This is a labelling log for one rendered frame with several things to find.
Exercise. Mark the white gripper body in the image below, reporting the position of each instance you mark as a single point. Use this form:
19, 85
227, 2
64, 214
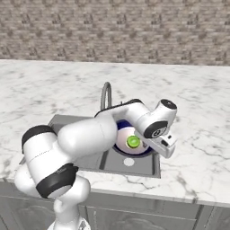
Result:
158, 145

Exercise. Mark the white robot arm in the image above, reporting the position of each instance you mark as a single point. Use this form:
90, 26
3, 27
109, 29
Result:
81, 137

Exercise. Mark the green kiwi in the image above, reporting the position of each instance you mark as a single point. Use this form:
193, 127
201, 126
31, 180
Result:
133, 141

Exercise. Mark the grey steel sink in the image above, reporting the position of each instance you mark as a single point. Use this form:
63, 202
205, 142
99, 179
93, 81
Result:
131, 164

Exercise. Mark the white bowl with blue rim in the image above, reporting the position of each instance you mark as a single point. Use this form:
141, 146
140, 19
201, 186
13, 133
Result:
124, 143

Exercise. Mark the grey curved tap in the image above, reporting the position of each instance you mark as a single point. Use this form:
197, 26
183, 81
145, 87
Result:
105, 95

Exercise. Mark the grey cupboard door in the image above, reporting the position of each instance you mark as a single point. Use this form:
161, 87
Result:
140, 220
18, 214

